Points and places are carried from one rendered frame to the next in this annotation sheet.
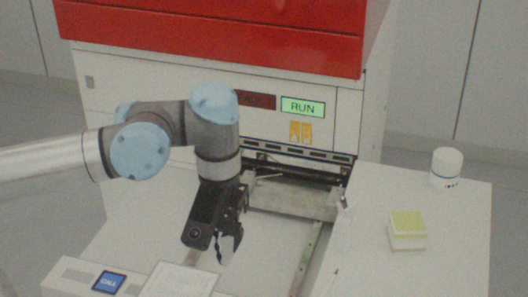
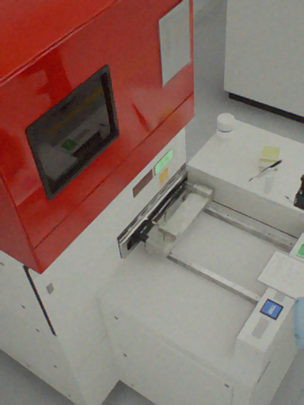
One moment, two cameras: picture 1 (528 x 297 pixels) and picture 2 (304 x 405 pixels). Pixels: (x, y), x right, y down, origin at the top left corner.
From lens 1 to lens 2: 158 cm
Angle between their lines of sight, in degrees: 51
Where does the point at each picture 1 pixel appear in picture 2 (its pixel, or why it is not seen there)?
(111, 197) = (74, 352)
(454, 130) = not seen: hidden behind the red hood
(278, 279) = (245, 240)
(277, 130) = (154, 188)
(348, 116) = (180, 144)
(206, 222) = not seen: outside the picture
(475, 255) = (284, 141)
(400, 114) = not seen: outside the picture
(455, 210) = (247, 138)
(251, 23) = (150, 134)
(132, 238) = (183, 316)
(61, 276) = (258, 338)
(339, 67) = (188, 117)
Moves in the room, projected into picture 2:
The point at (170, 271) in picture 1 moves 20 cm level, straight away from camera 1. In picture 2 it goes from (267, 274) to (207, 272)
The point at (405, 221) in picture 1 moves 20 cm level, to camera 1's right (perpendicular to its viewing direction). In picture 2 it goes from (271, 153) to (279, 120)
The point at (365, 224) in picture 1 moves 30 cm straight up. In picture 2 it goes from (248, 176) to (255, 114)
